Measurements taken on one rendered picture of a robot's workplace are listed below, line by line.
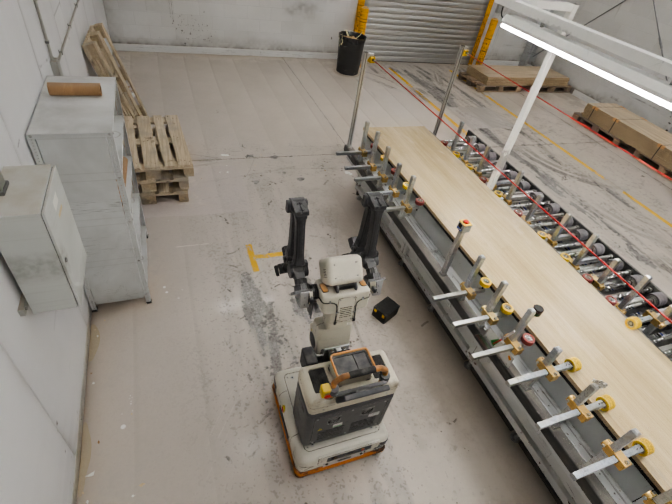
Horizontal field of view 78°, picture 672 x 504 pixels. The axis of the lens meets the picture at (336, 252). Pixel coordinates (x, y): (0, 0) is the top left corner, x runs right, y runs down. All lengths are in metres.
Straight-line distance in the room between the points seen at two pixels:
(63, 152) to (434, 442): 3.08
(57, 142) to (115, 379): 1.64
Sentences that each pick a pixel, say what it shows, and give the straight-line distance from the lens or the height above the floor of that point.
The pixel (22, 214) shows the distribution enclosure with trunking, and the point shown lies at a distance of 2.14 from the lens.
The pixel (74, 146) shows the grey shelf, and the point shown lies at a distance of 2.96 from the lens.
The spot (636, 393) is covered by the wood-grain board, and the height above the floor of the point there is 0.90.
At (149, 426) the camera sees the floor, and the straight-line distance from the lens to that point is 3.22.
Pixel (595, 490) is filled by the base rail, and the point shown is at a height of 0.70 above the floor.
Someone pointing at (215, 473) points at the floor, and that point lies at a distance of 3.03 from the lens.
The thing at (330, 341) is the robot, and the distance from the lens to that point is 2.57.
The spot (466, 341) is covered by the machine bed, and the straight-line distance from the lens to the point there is 3.69.
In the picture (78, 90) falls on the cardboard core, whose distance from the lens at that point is 3.37.
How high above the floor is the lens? 2.84
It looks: 41 degrees down
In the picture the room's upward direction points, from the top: 11 degrees clockwise
